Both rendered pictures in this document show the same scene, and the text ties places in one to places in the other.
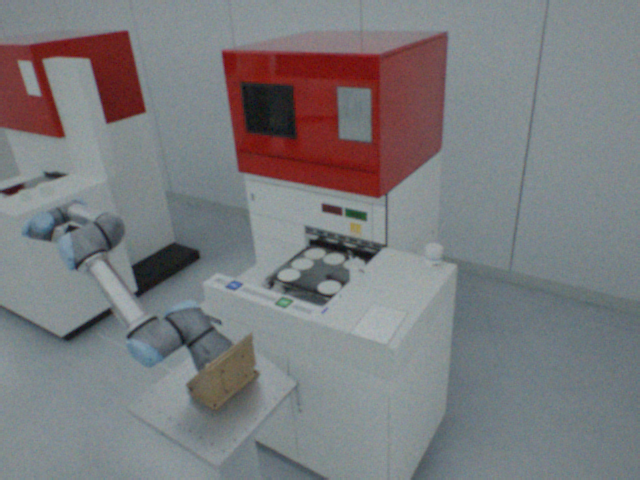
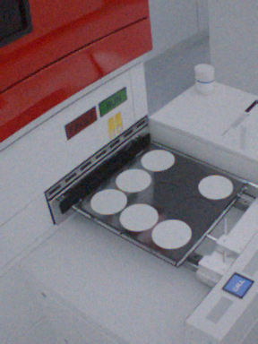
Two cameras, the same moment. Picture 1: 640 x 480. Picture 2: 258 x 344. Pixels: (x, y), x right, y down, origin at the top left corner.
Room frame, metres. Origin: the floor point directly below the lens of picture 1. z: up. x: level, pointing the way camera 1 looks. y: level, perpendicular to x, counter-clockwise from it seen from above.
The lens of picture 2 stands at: (1.88, 0.92, 1.74)
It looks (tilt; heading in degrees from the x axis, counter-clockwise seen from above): 39 degrees down; 280
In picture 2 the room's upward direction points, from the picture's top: 7 degrees counter-clockwise
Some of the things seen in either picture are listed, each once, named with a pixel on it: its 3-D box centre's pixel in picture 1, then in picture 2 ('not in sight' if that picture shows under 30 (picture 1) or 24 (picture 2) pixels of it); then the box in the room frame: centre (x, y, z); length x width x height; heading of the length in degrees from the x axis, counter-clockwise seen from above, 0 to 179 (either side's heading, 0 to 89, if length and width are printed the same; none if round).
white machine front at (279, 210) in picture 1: (312, 218); (50, 168); (2.24, 0.04, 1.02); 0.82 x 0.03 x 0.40; 56
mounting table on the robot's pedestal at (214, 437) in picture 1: (220, 403); not in sight; (1.31, 0.40, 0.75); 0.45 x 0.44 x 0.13; 144
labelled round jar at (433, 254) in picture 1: (433, 256); (204, 79); (1.81, -0.47, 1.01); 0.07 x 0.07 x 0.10
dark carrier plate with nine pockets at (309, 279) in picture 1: (321, 269); (163, 194); (1.95, 0.01, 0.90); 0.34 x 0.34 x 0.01; 56
